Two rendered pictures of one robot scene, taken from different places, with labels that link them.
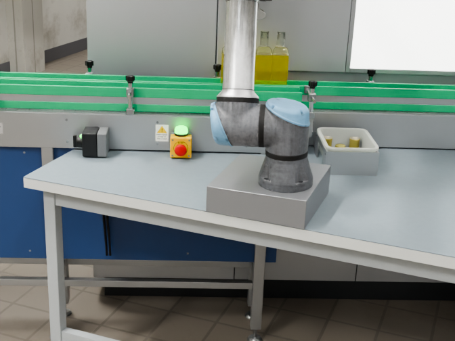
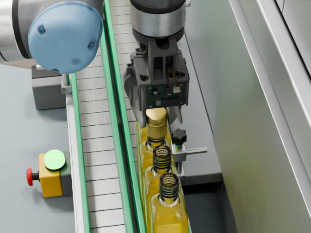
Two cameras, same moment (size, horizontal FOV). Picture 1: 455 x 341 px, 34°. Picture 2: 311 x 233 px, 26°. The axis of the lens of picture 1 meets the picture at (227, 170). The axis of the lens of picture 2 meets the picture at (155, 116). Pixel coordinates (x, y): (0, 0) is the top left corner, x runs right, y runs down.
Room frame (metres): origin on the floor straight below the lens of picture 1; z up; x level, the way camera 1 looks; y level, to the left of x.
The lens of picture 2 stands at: (2.48, -0.80, 1.93)
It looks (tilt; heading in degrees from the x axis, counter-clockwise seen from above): 45 degrees down; 85
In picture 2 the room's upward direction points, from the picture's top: straight up
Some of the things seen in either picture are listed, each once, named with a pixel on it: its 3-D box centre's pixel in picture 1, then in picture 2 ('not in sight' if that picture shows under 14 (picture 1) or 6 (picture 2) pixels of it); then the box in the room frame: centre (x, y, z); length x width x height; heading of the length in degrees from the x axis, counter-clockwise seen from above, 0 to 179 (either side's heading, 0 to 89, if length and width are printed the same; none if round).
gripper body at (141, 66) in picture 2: not in sight; (159, 60); (2.56, -0.08, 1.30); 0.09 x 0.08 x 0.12; 94
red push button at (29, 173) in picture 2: (180, 149); (34, 176); (2.31, 0.16, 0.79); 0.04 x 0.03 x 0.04; 93
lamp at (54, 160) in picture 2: (181, 130); (54, 159); (2.36, 0.16, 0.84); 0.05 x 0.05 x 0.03
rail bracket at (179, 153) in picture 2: (217, 81); (189, 155); (2.63, 0.05, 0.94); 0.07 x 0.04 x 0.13; 3
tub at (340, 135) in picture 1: (345, 149); not in sight; (2.35, -0.39, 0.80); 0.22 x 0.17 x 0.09; 3
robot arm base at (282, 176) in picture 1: (286, 166); not in sight; (1.94, -0.16, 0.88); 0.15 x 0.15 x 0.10
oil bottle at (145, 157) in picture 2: not in sight; (156, 185); (2.56, -0.05, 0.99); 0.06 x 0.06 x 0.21; 4
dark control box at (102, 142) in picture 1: (95, 142); (49, 86); (2.34, 0.44, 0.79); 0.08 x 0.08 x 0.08; 3
